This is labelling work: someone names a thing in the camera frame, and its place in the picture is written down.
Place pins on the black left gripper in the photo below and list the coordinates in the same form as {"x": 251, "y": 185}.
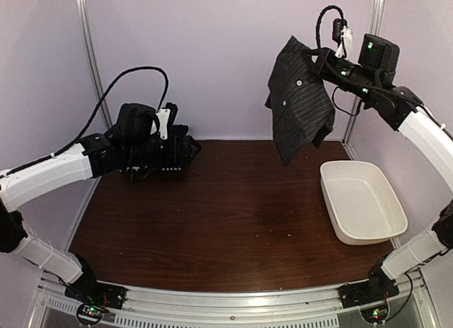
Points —
{"x": 185, "y": 158}

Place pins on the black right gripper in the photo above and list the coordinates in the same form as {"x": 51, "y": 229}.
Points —
{"x": 325, "y": 53}

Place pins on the dark pinstriped long sleeve shirt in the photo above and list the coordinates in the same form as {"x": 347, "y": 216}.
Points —
{"x": 302, "y": 112}

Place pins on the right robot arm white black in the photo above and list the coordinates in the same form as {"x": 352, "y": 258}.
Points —
{"x": 371, "y": 79}

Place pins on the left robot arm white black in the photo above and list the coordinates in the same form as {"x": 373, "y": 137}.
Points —
{"x": 142, "y": 140}

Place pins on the white plastic basin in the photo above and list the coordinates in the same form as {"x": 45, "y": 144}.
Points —
{"x": 361, "y": 203}

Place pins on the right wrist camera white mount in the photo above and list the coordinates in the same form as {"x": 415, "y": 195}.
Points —
{"x": 342, "y": 35}

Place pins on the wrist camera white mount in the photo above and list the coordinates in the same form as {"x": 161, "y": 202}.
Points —
{"x": 342, "y": 35}
{"x": 166, "y": 117}

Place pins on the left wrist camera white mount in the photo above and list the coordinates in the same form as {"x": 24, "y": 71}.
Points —
{"x": 166, "y": 117}

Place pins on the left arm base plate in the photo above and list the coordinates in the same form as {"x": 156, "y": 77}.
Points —
{"x": 102, "y": 295}

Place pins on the left aluminium corner post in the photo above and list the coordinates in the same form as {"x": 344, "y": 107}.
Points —
{"x": 87, "y": 39}

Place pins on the aluminium front rail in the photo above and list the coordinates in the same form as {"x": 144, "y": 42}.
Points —
{"x": 310, "y": 307}

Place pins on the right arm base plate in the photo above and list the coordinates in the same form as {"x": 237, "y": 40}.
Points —
{"x": 366, "y": 292}

